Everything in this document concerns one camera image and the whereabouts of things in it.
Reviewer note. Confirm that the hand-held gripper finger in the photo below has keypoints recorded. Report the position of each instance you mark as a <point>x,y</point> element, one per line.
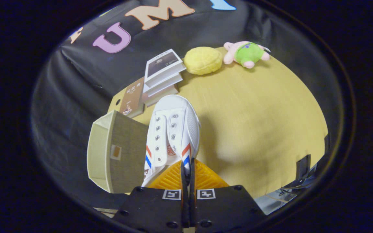
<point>185,200</point>
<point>193,200</point>

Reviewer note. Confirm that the white striped canvas shoe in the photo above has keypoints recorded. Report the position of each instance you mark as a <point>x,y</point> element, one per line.
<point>180,113</point>

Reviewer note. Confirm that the tan cover thick book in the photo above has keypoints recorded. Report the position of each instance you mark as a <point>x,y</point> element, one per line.
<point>160,96</point>

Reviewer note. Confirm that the dark equipment stand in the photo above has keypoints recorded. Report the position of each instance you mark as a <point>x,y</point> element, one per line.
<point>303,166</point>

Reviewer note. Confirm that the brown cover book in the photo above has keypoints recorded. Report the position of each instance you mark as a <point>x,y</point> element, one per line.
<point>133,97</point>

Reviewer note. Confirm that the plain white book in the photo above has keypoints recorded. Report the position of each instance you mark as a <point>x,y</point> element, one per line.
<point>163,85</point>

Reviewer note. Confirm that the white portrait cover book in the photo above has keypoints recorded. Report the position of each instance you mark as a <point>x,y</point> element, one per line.
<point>162,63</point>

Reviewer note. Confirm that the yellow round plush cushion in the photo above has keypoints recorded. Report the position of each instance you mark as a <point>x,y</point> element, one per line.
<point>202,61</point>

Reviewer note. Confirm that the pink plush toy green shirt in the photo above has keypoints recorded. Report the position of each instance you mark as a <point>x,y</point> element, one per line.
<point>246,53</point>

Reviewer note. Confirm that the black backdrop cloth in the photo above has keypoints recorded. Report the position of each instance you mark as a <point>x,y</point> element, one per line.
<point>63,97</point>

